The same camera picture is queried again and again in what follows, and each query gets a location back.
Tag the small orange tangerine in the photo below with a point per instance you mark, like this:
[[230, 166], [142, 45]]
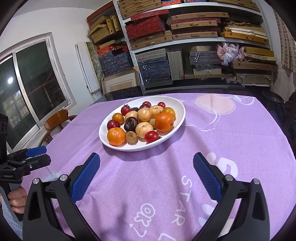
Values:
[[116, 136]]

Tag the small dark red plum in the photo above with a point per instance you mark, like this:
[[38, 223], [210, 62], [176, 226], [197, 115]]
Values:
[[145, 106]]

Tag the dark purple oblong fruit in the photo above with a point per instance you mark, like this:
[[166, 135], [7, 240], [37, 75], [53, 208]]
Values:
[[134, 109]]

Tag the red cherry tomato front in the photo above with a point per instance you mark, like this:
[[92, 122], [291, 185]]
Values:
[[151, 136]]

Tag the large orange tangerine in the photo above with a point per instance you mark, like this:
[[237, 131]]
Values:
[[164, 122]]

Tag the wooden chair left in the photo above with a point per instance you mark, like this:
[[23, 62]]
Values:
[[53, 122]]

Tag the window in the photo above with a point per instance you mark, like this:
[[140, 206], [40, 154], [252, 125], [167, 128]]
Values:
[[33, 88]]

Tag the large dark red plum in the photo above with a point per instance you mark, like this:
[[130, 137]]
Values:
[[112, 124]]

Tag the cardboard framed picture box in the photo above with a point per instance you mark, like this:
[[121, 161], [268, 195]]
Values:
[[122, 80]]

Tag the small red cherry tomato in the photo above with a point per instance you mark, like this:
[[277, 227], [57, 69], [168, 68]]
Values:
[[162, 104]]

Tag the white oval plate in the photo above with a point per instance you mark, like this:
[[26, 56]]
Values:
[[141, 144]]

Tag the checkered curtain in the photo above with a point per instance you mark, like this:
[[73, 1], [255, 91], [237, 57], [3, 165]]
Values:
[[287, 43]]

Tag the striped pepino melon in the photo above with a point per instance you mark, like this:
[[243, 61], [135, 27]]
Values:
[[144, 115]]

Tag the purple tablecloth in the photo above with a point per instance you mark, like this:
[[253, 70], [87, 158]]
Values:
[[156, 194]]

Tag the person left hand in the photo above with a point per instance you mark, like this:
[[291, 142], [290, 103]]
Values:
[[17, 199]]

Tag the small yellow orange fruit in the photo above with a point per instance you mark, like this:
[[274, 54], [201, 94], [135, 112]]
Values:
[[169, 111]]

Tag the pale yellow loquat back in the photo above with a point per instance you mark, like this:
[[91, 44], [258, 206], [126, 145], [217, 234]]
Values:
[[142, 128]]

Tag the orange round persimmon fruit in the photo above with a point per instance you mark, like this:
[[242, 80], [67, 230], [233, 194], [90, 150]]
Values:
[[119, 118]]

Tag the pink crumpled cloth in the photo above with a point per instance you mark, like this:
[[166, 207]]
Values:
[[228, 53]]

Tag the pale yellow spotted loquat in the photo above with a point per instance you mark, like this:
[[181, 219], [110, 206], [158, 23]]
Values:
[[155, 110]]

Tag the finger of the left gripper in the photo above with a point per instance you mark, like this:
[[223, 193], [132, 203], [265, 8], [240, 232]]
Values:
[[32, 152], [37, 162]]

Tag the red cherry tomato back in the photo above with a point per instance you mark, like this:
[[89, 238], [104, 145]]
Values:
[[147, 103]]

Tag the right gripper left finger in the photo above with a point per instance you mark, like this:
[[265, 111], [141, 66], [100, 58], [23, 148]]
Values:
[[40, 221]]

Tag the grey knitted sleeve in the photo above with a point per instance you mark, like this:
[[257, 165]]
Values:
[[16, 226]]

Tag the large yellow pear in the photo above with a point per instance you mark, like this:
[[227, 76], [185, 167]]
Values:
[[131, 114]]

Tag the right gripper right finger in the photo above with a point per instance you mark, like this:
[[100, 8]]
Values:
[[252, 219]]

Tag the white door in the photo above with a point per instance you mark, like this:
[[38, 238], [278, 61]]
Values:
[[88, 70]]

